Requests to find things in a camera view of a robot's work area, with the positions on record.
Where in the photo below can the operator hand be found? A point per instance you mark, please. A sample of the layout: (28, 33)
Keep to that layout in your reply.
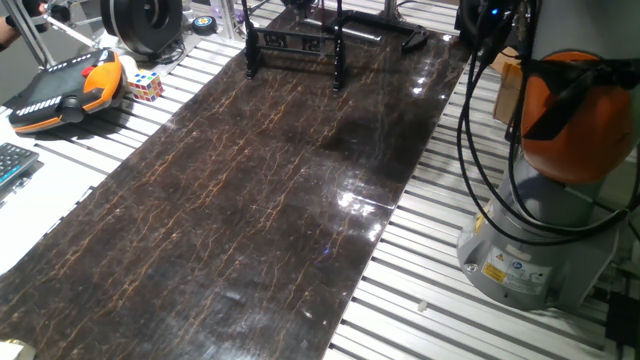
(42, 7)

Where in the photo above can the silver orange robot arm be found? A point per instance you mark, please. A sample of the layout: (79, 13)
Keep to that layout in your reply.
(540, 240)

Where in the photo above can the operator forearm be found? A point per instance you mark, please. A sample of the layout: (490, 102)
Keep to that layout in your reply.
(7, 32)

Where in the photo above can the black pen rack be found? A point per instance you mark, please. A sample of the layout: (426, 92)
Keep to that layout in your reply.
(339, 55)

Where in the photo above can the black handheld controller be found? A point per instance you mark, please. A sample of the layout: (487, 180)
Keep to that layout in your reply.
(60, 12)

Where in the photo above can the orange black teach pendant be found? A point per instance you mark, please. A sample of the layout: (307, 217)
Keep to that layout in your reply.
(65, 90)

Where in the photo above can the large black round device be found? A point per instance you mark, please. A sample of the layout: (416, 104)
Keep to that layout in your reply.
(140, 25)

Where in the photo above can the small white ball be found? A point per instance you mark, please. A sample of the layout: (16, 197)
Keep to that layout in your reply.
(127, 64)

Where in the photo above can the colourful puzzle cube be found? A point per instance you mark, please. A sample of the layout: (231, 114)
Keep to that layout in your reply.
(146, 86)

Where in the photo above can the dark computer keyboard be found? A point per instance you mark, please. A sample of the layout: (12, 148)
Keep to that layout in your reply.
(14, 160)

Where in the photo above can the small round black puck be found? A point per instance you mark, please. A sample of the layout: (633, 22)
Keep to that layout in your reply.
(204, 25)

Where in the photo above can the dark marble pattern mat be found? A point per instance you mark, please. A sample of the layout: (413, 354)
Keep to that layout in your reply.
(225, 225)

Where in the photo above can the pale corner object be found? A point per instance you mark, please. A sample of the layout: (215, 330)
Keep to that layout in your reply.
(15, 351)

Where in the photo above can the brown cardboard box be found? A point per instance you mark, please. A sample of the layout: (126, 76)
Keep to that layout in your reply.
(507, 90)

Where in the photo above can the small white scrap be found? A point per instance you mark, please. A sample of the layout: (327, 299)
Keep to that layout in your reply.
(423, 305)

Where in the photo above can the silver metal stand frame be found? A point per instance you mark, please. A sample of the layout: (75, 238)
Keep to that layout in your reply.
(27, 35)

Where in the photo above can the slim aluminium profile post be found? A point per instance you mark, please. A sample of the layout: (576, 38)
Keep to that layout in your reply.
(230, 20)

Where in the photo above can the silver aluminium post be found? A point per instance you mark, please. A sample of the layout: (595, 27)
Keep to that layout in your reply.
(392, 7)

